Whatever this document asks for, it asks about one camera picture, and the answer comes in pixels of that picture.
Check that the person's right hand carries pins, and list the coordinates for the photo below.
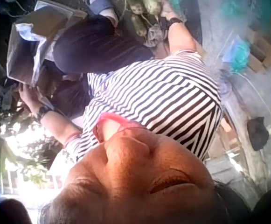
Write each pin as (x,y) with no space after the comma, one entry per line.
(169,14)

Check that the person's left hand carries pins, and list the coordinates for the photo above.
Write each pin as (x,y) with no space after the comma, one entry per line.
(29,95)

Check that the black wrist band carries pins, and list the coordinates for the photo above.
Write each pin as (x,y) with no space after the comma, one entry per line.
(42,112)
(175,20)

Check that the white plastic sheet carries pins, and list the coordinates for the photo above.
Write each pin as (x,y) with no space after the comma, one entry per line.
(40,53)

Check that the brown cardboard box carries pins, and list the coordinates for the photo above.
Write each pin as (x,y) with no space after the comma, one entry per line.
(46,21)

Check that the person's legs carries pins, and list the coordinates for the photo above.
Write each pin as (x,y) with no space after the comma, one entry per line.
(98,44)

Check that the grey cloth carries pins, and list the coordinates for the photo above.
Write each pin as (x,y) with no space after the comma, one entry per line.
(154,36)

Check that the teal plastic bag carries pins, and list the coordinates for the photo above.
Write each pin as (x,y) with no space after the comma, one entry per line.
(231,8)
(239,54)

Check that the black cloth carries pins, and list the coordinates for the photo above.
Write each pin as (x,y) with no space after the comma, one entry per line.
(257,134)

